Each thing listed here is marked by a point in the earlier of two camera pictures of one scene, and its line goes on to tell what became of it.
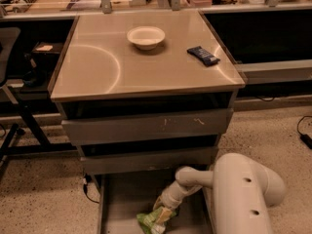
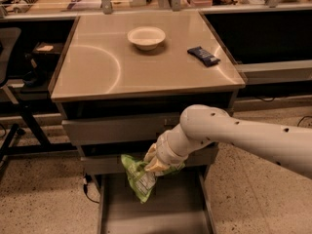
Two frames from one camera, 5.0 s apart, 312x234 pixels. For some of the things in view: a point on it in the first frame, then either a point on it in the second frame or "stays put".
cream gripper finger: x=158 y=203 -> x=151 y=153
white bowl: x=145 y=37 stays put
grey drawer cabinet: x=143 y=95 stays put
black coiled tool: x=25 y=1 stays put
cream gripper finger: x=164 y=215 -> x=156 y=166
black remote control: x=203 y=56 stays put
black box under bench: x=44 y=55 stays put
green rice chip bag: x=147 y=220 -> x=142 y=180
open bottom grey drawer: x=124 y=196 stays put
